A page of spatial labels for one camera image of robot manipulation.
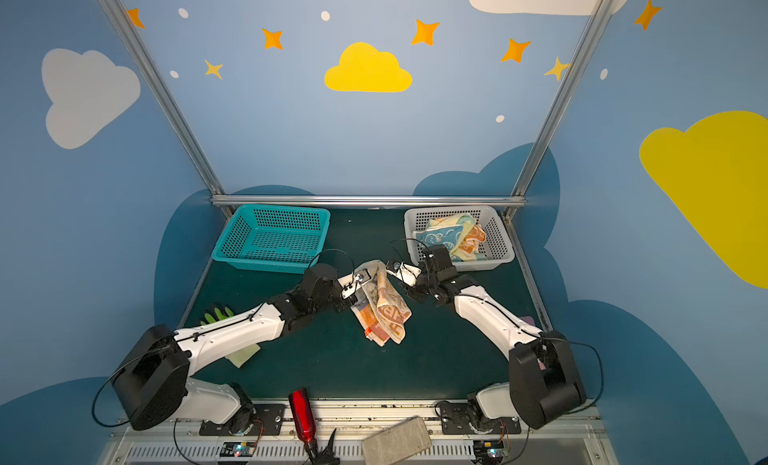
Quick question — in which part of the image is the blue bunny pattern towel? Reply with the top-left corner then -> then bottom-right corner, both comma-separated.
413,225 -> 469,261

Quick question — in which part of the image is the cream RABBIT lettered towel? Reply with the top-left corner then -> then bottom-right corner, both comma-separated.
349,260 -> 412,347

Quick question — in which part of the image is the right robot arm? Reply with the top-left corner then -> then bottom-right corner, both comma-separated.
387,245 -> 587,429

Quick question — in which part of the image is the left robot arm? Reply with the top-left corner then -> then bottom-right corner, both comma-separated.
109,264 -> 371,435

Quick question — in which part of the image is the orange patterned towel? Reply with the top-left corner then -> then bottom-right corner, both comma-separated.
454,225 -> 486,256

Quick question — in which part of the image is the teal plastic basket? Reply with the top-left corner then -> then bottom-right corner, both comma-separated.
212,205 -> 331,275

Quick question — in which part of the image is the yellow-green towel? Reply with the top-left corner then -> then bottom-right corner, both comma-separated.
429,213 -> 476,238

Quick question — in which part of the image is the white plastic basket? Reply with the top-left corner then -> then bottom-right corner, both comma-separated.
404,206 -> 515,272

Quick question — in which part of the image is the yellow-green sticky paper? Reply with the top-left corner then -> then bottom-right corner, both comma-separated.
226,344 -> 261,369

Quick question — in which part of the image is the green rubber glove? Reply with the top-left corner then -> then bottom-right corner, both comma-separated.
199,306 -> 234,326

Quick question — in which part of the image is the red metal bottle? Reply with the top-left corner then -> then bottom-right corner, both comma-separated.
288,388 -> 316,446

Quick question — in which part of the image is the grey sponge block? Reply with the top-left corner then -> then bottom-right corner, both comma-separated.
361,417 -> 432,465

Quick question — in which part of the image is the black clamp tool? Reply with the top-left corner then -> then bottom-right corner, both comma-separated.
304,430 -> 340,465

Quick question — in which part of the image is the right green circuit board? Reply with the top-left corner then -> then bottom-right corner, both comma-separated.
472,440 -> 506,465

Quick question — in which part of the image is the green circuit board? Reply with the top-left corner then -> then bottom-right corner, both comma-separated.
219,442 -> 256,458
472,440 -> 506,465

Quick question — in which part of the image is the left green circuit board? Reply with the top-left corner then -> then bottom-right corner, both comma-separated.
219,442 -> 256,458

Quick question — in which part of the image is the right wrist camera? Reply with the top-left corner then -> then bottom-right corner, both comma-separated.
386,261 -> 421,286

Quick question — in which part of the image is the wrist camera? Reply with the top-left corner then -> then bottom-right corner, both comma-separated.
337,270 -> 372,299
386,261 -> 421,286

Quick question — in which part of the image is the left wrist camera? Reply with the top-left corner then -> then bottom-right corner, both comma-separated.
337,270 -> 372,299

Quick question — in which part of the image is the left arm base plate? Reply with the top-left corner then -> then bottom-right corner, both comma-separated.
199,403 -> 286,436

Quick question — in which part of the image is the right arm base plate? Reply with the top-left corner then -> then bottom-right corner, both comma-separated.
434,401 -> 522,436

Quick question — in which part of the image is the right aluminium frame post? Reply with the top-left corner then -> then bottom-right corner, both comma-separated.
503,0 -> 618,224

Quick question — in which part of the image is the aluminium frame post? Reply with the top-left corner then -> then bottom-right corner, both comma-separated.
97,0 -> 226,199
503,0 -> 618,224

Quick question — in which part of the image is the left aluminium frame post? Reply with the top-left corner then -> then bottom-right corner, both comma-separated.
97,0 -> 226,199

